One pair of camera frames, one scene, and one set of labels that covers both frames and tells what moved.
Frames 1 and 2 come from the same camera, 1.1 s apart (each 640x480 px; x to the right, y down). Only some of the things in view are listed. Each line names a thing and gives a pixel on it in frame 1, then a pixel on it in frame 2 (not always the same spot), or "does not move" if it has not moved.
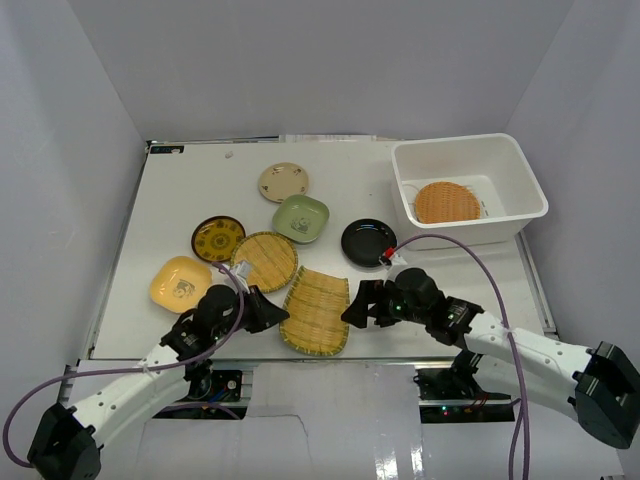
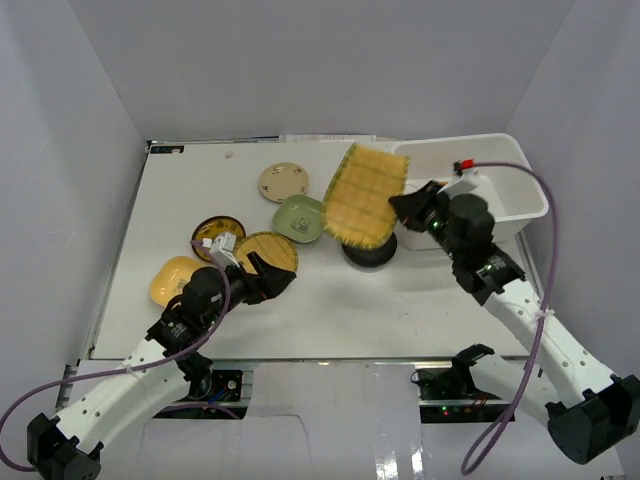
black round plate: x=365 y=241 does not move
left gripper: x=252 y=308 -> x=257 y=282
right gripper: x=369 y=291 -> x=410 y=209
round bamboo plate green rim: x=272 y=258 does not move
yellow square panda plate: x=178 y=283 does not move
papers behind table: x=327 y=138 does not move
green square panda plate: x=300 y=218 does not move
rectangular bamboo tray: x=316 y=305 -> x=357 y=207
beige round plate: x=282 y=180 does not move
